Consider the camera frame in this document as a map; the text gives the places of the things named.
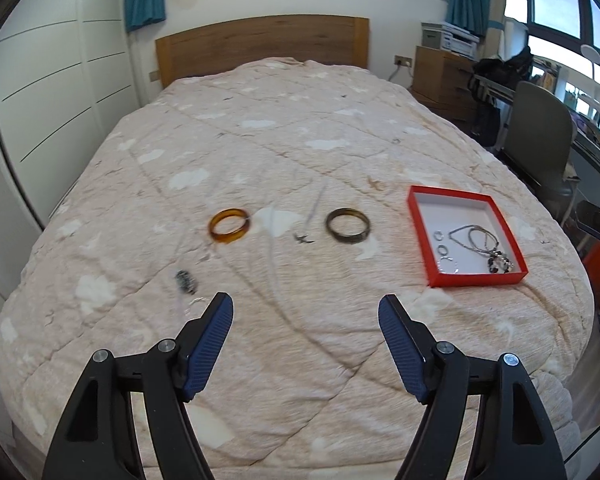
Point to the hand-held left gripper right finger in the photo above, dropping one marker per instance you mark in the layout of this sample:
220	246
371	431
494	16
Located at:
402	350

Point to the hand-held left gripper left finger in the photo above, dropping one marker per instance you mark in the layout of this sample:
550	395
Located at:
207	350

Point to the red shallow box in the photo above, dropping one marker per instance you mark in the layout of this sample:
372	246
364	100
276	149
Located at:
480	278

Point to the beige cloud print blanket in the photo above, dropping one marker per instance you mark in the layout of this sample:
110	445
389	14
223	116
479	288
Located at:
305	310

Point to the grey office chair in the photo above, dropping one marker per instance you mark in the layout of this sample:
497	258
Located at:
540	130

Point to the amber bangle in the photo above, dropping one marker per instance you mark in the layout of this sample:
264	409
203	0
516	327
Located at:
217	235

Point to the dark brown bangle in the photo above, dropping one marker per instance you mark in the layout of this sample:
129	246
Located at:
335	235

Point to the white desk lamp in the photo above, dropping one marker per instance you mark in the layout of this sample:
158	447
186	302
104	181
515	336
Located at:
591	55

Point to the black bag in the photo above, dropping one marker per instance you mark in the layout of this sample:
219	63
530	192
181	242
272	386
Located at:
505	67

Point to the wooden dresser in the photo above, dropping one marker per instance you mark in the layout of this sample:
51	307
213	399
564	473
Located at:
440	80

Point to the window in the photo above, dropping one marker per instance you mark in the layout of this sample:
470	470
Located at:
555	5

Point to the white printer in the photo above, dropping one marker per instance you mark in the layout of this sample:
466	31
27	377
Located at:
460	40

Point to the white storage box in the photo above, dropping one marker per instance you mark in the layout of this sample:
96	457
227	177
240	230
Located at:
432	35

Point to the white wardrobe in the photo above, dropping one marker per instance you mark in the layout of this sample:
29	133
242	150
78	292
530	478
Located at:
55	85

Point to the wooden bed headboard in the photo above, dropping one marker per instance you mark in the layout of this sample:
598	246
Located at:
260	42

